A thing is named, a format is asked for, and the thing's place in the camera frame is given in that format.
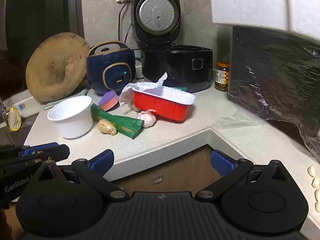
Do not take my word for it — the ginger root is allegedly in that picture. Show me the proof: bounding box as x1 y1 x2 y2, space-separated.
97 119 118 136

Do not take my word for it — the green white striped knitted cloth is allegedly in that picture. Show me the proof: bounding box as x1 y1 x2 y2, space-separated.
44 89 88 110

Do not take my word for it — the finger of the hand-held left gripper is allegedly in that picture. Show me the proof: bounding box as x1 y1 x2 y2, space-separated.
0 142 60 157
0 144 70 172

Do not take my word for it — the glass jar orange lid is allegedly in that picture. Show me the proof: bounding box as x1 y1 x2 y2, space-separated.
214 61 230 92

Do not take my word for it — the garlic bulb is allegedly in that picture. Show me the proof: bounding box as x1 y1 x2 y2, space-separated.
137 110 157 128

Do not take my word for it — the dark grey refrigerator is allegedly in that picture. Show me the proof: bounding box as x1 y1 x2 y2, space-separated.
0 0 85 90

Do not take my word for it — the white plastic bowl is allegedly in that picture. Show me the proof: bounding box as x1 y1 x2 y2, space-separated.
47 95 93 140

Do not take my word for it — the white tissue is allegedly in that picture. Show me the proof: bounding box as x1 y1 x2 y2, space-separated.
132 72 168 93

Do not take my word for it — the round wooden cutting board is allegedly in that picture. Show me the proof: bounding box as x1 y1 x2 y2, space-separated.
26 32 90 103

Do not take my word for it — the red foil tray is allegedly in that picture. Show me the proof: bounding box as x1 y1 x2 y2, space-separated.
132 85 196 122

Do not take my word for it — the yellow mesh strainer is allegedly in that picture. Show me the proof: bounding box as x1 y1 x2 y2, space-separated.
7 106 22 132

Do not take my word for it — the purple round sponge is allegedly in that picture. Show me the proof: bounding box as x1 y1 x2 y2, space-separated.
98 91 119 112

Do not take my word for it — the black rice cooker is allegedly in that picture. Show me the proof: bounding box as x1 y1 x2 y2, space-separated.
130 0 213 93

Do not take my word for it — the white foam box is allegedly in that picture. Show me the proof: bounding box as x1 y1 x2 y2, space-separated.
209 0 320 39

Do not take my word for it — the blue rice cooker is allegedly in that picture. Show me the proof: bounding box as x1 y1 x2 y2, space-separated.
86 41 137 97

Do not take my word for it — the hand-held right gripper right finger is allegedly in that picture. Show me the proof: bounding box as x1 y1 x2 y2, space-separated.
194 149 289 202

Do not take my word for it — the stainless steel sink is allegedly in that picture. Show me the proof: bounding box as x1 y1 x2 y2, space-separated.
0 120 40 145

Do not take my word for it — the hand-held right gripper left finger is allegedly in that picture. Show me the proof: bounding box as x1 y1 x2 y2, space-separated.
35 149 128 202

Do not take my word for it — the long dark green packet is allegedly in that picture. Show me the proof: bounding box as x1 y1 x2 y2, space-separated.
90 103 145 140

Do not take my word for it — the black microwave oven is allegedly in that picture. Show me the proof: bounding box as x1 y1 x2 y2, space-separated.
227 26 320 155

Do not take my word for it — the wooden cabinet door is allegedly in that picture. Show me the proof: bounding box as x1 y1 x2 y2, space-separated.
115 145 223 198

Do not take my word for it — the clear plastic cover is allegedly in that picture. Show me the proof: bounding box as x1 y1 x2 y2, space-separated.
214 27 320 163

